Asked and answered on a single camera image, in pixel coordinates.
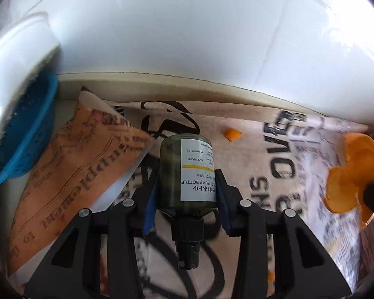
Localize green pump bottle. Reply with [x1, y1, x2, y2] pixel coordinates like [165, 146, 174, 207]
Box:
[155, 134, 217, 270]

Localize small orange peel piece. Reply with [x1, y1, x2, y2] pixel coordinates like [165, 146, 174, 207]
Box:
[223, 128, 242, 143]

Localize newspaper sheets on counter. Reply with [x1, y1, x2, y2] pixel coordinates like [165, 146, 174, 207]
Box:
[8, 88, 374, 298]

